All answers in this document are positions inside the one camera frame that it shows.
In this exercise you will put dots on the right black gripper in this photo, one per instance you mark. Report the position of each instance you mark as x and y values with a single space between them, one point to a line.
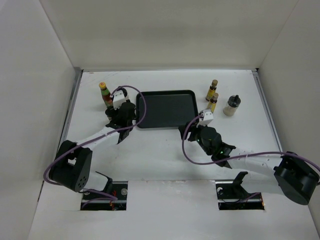
191 138

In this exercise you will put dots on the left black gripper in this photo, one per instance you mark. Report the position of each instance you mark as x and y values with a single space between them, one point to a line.
117 111

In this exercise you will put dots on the small spice jar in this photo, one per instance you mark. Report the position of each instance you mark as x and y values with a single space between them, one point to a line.
110 113

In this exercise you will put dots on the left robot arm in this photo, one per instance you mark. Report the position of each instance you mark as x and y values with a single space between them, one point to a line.
72 165

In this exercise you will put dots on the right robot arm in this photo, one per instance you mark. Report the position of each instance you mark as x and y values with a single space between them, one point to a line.
283 173

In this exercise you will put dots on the left white powder shaker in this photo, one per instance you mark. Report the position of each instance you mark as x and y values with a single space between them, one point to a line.
125 92

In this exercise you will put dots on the white powder shaker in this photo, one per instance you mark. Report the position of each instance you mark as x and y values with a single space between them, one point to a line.
232 105
125 92

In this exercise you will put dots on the red chili sauce bottle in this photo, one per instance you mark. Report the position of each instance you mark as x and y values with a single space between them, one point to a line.
105 94

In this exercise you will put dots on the black plastic tray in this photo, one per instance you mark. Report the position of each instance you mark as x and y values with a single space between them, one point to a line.
165 109

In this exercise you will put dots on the front yellow label bottle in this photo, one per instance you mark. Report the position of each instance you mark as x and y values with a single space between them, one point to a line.
213 102

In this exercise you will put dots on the yellow label bottle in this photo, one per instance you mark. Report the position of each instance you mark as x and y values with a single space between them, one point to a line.
213 102
211 90

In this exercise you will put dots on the rear yellow label bottle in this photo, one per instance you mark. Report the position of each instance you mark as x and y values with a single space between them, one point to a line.
211 90

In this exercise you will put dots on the right white powder shaker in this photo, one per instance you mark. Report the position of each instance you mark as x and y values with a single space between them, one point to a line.
232 105

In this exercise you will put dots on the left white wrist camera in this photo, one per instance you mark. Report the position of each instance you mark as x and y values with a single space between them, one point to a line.
118 99

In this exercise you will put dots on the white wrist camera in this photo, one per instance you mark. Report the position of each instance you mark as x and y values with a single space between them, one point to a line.
118 99
206 117

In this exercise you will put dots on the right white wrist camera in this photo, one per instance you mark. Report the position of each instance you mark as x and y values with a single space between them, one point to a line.
206 117

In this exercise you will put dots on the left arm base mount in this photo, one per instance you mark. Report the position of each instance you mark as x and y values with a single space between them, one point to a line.
101 193

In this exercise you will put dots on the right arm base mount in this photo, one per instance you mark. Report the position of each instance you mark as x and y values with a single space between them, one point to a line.
231 196

